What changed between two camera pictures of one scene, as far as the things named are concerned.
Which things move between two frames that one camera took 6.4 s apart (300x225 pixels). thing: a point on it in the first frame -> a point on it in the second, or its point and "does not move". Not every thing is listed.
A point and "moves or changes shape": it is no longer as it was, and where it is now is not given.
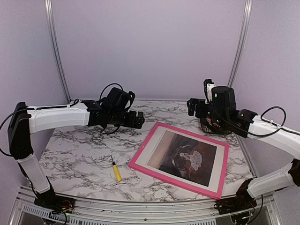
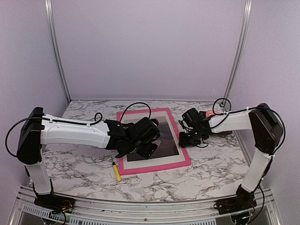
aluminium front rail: (266, 212) does not move
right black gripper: (191, 108) -> (183, 143)
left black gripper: (131, 123) -> (146, 152)
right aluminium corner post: (241, 44) does not move
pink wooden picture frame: (188, 160) moves or changes shape
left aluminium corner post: (49, 14) does not move
